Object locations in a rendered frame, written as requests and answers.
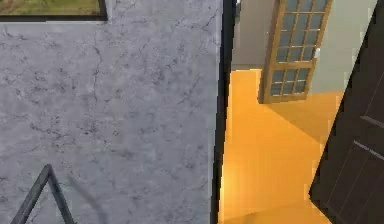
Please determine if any wooden glass paned door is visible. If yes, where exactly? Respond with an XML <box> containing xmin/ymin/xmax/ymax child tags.
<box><xmin>259</xmin><ymin>0</ymin><xmax>334</xmax><ymax>105</ymax></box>

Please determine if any dark brown cabinet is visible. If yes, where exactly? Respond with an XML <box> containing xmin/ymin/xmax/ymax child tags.
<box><xmin>308</xmin><ymin>0</ymin><xmax>384</xmax><ymax>224</ymax></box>

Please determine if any black framed window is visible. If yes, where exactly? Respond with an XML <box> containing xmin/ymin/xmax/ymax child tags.
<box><xmin>0</xmin><ymin>0</ymin><xmax>109</xmax><ymax>23</ymax></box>

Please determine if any dark grey metal frame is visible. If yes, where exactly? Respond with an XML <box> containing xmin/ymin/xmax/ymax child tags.
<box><xmin>9</xmin><ymin>163</ymin><xmax>76</xmax><ymax>224</ymax></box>

